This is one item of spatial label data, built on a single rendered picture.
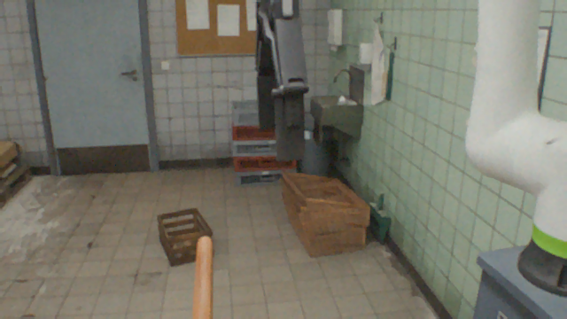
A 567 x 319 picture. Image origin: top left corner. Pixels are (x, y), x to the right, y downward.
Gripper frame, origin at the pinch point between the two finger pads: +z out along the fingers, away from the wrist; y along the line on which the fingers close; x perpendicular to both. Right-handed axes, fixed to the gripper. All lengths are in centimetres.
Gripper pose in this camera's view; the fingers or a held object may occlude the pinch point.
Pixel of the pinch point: (278, 133)
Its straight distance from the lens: 53.9
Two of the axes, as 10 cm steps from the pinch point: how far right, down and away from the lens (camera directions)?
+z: 0.3, 9.5, 3.2
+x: -9.8, 0.9, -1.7
